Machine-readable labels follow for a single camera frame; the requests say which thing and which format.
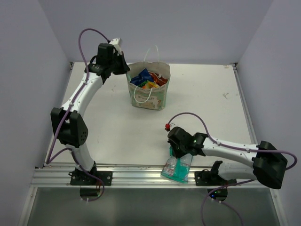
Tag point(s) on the teal clear candy bag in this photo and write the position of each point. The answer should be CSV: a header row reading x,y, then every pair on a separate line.
x,y
177,169

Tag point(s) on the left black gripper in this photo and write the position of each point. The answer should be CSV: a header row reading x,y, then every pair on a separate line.
x,y
124,68

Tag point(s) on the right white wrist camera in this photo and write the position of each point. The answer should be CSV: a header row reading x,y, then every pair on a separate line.
x,y
169,126

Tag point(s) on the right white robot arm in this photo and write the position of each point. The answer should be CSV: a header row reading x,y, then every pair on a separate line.
x,y
262,162

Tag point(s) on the red Doritos chip bag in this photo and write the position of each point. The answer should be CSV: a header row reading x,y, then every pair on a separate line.
x,y
158,79

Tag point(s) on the orange snack packet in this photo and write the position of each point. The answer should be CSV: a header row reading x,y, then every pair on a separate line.
x,y
150,85

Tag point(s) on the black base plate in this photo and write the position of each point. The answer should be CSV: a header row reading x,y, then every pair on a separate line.
x,y
80,178
208,178

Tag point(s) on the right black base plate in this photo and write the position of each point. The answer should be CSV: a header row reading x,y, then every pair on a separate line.
x,y
208,178

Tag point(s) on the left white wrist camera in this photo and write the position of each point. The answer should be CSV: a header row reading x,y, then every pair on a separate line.
x,y
116,43

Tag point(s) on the green patterned paper bag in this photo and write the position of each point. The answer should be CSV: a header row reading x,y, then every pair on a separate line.
x,y
155,98

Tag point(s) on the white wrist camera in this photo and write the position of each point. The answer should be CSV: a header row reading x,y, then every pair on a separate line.
x,y
169,126
116,43

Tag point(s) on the blue Burts crisps bag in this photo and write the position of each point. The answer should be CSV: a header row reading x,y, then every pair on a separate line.
x,y
142,78

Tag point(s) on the aluminium front rail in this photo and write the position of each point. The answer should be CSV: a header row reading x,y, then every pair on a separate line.
x,y
122,176

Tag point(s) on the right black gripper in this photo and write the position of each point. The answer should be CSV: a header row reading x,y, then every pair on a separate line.
x,y
177,153

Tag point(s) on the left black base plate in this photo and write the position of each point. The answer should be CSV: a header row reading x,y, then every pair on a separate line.
x,y
80,178

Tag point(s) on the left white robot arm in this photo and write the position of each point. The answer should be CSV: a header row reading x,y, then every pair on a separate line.
x,y
68,121

